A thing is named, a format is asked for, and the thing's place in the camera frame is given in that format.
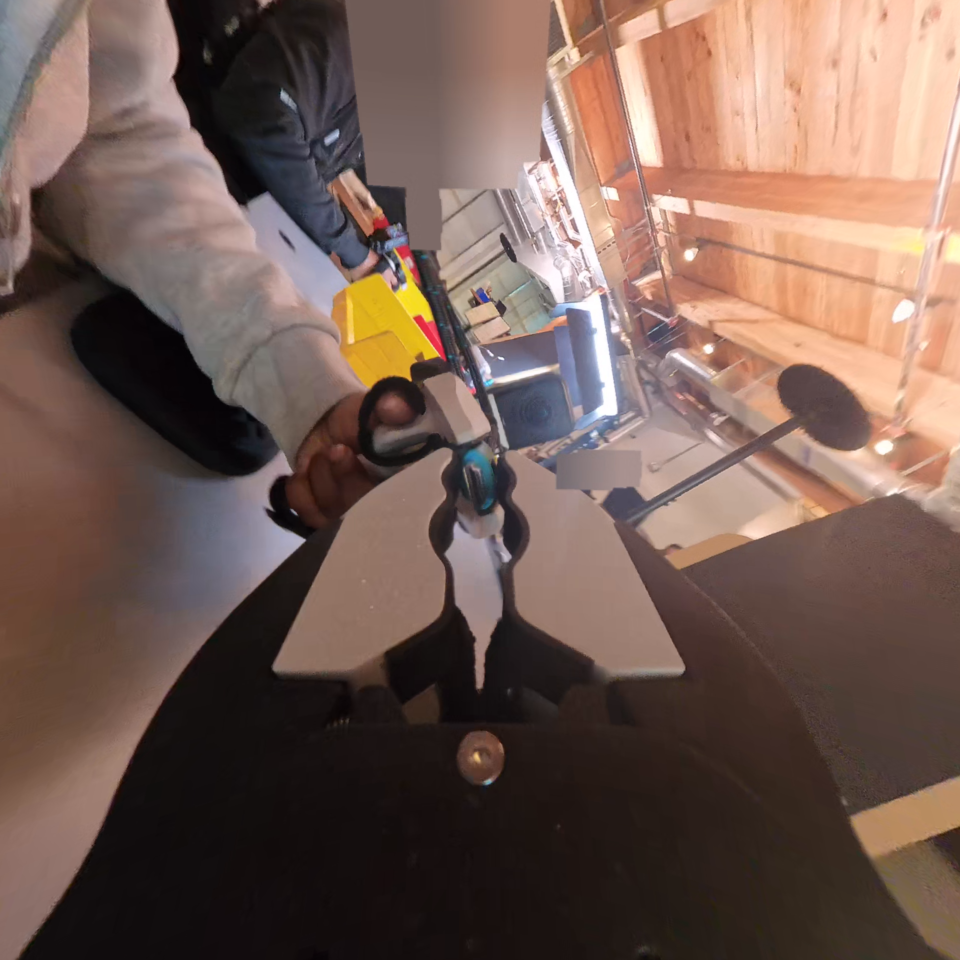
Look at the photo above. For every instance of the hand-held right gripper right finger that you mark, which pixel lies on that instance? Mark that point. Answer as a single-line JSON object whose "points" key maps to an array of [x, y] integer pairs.
{"points": [[592, 592]]}

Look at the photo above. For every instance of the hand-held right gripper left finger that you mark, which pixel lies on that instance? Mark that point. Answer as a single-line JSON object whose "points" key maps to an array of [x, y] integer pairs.
{"points": [[367, 592]]}

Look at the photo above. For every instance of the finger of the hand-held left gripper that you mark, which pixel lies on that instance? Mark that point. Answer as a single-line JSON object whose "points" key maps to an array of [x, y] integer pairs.
{"points": [[459, 412]]}

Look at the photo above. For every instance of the yellow plastic bin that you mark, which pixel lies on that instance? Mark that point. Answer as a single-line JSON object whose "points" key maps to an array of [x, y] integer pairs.
{"points": [[375, 322]]}

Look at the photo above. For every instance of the person's left forearm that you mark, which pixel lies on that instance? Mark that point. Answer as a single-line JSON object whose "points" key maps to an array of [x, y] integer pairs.
{"points": [[187, 262]]}

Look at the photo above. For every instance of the person's left hand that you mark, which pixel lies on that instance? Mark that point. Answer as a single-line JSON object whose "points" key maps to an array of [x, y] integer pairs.
{"points": [[330, 465]]}

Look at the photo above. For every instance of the studio light on stand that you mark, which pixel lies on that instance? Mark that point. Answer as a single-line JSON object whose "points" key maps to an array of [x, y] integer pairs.
{"points": [[600, 360]]}

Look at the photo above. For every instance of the black board on white stand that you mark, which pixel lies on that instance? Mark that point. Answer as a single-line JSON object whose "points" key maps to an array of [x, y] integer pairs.
{"points": [[825, 637]]}

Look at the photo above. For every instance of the black wrist rest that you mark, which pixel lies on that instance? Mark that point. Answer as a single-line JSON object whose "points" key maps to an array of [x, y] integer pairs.
{"points": [[150, 375]]}

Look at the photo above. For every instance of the black floor lamp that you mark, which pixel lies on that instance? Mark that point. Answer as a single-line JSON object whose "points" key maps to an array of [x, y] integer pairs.
{"points": [[825, 409]]}

